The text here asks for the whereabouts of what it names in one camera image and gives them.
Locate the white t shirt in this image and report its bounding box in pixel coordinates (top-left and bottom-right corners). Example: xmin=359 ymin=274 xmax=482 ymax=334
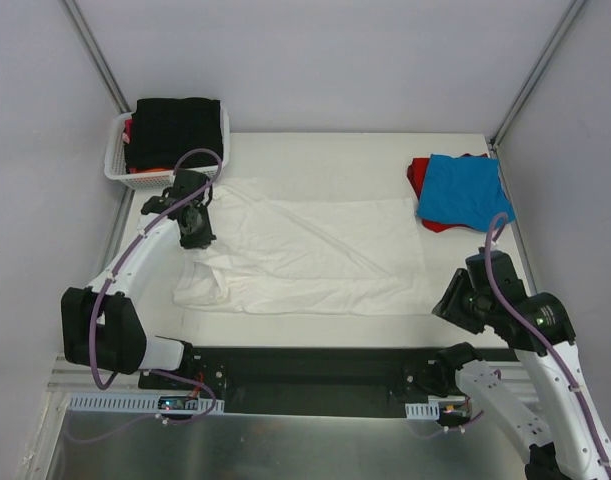
xmin=174 ymin=179 xmax=432 ymax=316

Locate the white plastic basket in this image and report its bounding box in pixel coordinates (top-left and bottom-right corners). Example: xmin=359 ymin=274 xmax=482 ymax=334
xmin=104 ymin=103 xmax=231 ymax=191

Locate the blue t shirt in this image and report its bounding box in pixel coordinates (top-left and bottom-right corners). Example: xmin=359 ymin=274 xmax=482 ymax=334
xmin=417 ymin=154 xmax=515 ymax=232

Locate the red t shirt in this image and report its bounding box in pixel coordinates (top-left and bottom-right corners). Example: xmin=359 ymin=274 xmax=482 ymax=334
xmin=407 ymin=155 xmax=477 ymax=233

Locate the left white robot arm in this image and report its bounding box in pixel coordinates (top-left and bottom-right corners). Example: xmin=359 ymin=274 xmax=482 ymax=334
xmin=61 ymin=170 xmax=215 ymax=389

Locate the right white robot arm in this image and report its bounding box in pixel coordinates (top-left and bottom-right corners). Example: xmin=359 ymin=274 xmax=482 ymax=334
xmin=423 ymin=249 xmax=611 ymax=479

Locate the black t shirt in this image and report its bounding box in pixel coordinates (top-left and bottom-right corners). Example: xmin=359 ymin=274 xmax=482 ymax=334
xmin=124 ymin=97 xmax=224 ymax=173

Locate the pink t shirt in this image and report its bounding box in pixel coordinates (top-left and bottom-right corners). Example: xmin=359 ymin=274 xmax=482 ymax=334
xmin=121 ymin=117 xmax=133 ymax=145

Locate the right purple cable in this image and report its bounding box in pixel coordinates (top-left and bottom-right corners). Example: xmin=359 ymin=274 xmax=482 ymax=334
xmin=409 ymin=211 xmax=611 ymax=480

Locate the purple cable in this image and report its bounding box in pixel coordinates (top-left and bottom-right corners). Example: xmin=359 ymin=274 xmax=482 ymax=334
xmin=409 ymin=211 xmax=611 ymax=480
xmin=64 ymin=148 xmax=224 ymax=444

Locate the right white cable duct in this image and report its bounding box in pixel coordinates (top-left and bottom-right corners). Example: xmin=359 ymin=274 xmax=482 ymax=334
xmin=405 ymin=402 xmax=440 ymax=421

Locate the white cable duct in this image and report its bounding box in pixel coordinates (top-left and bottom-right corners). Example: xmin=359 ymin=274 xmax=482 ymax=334
xmin=69 ymin=393 xmax=225 ymax=415
xmin=405 ymin=402 xmax=440 ymax=421

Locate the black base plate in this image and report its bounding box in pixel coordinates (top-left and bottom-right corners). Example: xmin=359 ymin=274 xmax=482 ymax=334
xmin=138 ymin=344 xmax=478 ymax=418

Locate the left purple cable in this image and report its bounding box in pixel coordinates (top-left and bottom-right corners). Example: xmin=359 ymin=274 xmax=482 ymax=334
xmin=64 ymin=148 xmax=224 ymax=444

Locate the left white cable duct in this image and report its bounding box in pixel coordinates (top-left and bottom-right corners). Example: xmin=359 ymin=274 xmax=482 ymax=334
xmin=69 ymin=393 xmax=225 ymax=415

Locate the aluminium rail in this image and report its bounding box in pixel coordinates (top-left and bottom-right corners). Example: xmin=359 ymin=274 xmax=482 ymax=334
xmin=49 ymin=349 xmax=586 ymax=402

